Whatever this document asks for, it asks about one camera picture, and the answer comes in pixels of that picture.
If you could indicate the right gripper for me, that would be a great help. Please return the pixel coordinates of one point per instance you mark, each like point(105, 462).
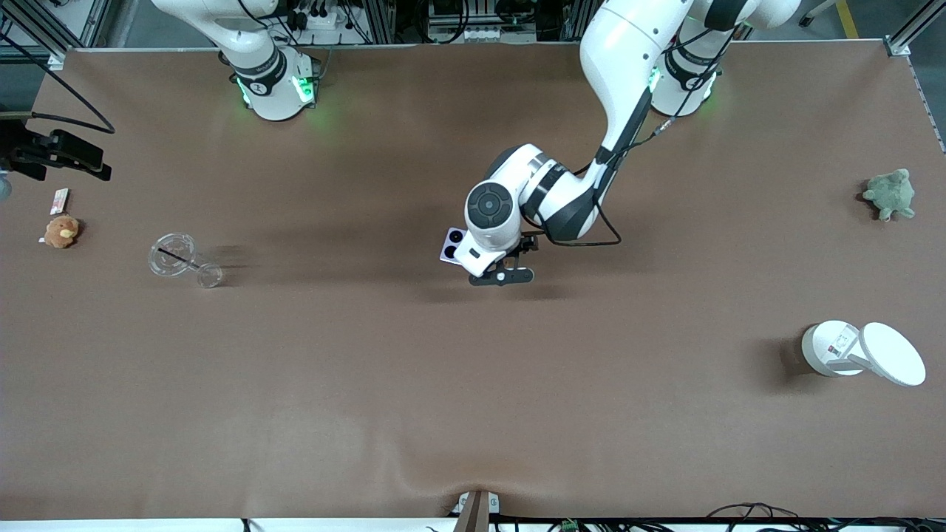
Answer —
point(22, 151)

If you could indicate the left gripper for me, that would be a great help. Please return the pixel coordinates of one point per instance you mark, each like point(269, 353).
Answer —
point(525, 244)

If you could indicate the lavender flip phone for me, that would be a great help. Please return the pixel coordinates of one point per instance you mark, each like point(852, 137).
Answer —
point(451, 247)

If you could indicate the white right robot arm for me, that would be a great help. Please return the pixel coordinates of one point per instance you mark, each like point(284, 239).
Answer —
point(270, 96)

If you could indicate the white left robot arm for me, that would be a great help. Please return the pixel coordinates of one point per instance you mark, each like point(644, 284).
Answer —
point(621, 44)

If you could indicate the small white red packet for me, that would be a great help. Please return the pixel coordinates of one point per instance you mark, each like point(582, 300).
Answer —
point(59, 201)

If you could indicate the brown plush toy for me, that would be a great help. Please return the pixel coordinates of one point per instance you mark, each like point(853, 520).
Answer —
point(61, 230)

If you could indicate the clear plastic cup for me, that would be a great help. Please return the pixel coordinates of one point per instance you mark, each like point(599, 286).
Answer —
point(166, 264)

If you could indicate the black straw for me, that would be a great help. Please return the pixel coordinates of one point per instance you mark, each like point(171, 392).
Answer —
point(177, 257)

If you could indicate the brown table cover sheet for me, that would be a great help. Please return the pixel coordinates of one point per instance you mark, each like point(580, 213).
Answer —
point(473, 406)

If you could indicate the long white power strip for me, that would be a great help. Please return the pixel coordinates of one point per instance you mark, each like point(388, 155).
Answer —
point(480, 34)

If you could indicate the short white power strip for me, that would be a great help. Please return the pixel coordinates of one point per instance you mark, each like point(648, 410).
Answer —
point(321, 21)

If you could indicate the green plush turtle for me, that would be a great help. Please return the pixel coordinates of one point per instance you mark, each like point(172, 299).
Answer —
point(890, 193)

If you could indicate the white chair base leg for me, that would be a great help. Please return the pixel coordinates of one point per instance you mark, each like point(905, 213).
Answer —
point(813, 13)

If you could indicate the white bin with lid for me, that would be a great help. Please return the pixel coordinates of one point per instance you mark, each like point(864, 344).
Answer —
point(890, 355)

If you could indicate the aluminium frame diagonal strut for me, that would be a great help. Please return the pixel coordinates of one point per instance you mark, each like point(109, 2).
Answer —
point(37, 33)
point(905, 37)

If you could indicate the aluminium frame post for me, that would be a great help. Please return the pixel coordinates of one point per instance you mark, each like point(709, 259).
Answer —
point(380, 18)
point(570, 18)

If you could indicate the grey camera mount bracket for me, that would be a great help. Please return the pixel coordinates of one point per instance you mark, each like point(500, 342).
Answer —
point(474, 513)

